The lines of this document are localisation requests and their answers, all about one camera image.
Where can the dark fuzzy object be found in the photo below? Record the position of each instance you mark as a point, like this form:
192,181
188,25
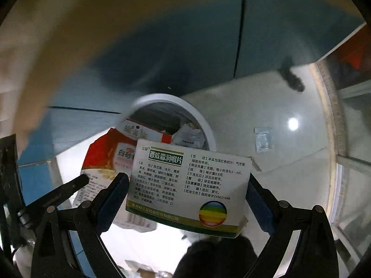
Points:
291,75

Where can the person's dark fuzzy clothing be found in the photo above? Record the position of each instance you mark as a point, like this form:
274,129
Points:
217,260

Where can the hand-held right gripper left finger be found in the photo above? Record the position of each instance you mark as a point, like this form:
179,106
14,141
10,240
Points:
111,205

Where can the small clear packet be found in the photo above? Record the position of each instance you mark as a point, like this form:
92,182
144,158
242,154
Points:
263,139

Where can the white round trash bin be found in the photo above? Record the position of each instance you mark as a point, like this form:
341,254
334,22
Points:
162,113

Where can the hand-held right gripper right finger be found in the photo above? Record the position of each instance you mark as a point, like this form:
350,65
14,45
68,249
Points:
259,208

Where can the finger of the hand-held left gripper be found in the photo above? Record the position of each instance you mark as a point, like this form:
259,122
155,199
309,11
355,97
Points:
69,186

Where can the red white sugar bag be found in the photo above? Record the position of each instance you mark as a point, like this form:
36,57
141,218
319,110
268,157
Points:
116,156

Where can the glass sliding door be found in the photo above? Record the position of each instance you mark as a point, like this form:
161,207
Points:
353,121

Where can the green white medicine box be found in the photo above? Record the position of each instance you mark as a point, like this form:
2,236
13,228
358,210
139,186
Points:
188,179

